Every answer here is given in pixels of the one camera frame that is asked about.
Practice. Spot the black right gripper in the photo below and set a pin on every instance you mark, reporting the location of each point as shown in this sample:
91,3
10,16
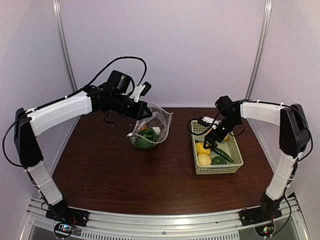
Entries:
211,137

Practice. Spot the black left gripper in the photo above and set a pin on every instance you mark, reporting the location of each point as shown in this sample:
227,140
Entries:
137,113

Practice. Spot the yellow lemon toy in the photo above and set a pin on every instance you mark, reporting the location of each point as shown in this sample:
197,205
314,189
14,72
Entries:
201,150

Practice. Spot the beige walnut toy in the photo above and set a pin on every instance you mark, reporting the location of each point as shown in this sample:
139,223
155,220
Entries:
204,159

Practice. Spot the orange mango slice toy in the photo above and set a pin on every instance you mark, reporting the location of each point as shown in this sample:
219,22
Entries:
226,137

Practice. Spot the brown potato toy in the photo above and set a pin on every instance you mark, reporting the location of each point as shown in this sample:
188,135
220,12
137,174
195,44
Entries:
144,127

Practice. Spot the clear zip top bag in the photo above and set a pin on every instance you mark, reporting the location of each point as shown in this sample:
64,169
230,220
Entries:
160,117

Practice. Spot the green bok choy toy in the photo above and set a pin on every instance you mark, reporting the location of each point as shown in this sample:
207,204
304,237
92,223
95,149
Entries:
147,138

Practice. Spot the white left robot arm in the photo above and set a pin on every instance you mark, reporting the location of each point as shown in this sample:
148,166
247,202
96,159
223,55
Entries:
32,123

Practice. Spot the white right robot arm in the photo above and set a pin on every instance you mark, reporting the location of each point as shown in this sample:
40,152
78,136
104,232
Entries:
294,136

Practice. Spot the dark green cucumber toy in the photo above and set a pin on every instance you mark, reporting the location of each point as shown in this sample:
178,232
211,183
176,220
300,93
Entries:
223,154

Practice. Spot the green pepper toy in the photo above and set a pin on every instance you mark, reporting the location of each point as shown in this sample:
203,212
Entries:
218,160

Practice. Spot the pale green perforated basket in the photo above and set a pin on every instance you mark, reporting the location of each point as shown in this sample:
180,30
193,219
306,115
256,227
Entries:
230,147

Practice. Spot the right circuit board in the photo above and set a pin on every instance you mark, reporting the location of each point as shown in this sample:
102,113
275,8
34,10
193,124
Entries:
264,230

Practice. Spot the circuit board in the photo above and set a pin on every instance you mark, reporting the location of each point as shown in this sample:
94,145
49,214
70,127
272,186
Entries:
264,230
63,230

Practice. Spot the left circuit board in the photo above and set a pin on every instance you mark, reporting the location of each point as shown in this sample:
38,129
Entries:
63,230

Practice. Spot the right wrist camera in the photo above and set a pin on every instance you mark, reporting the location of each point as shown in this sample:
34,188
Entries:
207,122

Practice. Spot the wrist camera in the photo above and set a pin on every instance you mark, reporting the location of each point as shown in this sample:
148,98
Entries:
140,91
207,122

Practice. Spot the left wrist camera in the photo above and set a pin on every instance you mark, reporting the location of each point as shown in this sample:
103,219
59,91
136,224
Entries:
140,91

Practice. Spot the aluminium front rail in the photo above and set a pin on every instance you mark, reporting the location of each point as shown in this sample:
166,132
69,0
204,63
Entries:
223,225

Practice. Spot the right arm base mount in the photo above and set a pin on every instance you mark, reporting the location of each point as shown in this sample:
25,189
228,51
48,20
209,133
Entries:
257,215

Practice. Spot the left aluminium corner post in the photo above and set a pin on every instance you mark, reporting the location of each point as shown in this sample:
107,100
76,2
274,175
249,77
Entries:
63,43

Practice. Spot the aluminium corner post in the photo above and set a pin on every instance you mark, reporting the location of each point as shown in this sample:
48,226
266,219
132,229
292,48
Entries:
63,43
264,31

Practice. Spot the right aluminium corner post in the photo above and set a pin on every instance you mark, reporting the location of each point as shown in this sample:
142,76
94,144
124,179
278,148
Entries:
264,31

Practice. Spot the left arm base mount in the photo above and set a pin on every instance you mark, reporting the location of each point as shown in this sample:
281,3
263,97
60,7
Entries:
61,212

